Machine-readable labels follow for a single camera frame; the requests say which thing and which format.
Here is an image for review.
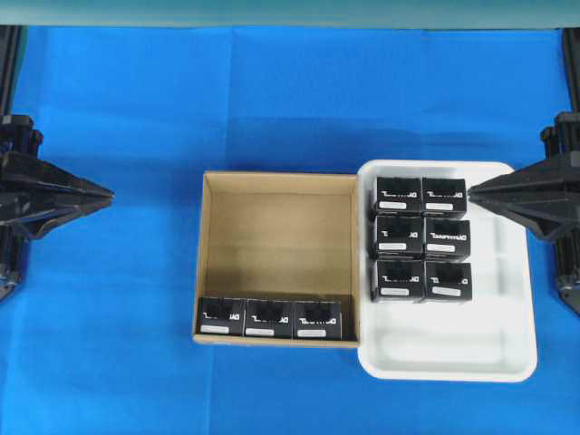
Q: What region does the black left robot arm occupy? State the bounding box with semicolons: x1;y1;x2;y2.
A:
1;115;114;299

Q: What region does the black right frame rail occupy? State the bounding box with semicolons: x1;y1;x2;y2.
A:
562;27;580;112

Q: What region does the black box tray middle-right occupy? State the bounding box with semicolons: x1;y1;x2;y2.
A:
423;217;471;262

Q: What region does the black box tray bottom-left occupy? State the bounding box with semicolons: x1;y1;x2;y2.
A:
370;260;425;303

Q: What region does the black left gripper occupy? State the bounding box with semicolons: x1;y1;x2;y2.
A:
1;151;114;238

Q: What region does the black small box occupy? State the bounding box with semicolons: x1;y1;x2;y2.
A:
197;296;246;336
244;299;294;339
293;301;343;341

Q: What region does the black left frame rail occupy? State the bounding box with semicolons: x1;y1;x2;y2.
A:
0;24;24;116

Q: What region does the brown open cardboard box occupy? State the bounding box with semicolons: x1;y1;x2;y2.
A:
191;171;362;348

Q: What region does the black box tray top-right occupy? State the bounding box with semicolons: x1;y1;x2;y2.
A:
421;178;467;219

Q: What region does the black box tray bottom-right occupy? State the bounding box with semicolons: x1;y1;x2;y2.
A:
424;262;472;303

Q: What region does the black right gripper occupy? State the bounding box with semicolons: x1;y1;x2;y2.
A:
468;151;579;240

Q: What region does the white plastic tray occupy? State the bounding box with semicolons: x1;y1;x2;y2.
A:
356;159;537;382

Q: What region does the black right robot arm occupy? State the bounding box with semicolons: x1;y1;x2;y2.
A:
468;112;579;314

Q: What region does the black frame rail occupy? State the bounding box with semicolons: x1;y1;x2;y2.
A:
562;27;580;112
0;24;24;116

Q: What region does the black box tray middle-left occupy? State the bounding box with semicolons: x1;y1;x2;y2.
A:
372;216;424;258

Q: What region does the black box tray top-left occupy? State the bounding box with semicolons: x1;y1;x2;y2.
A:
372;177;422;215

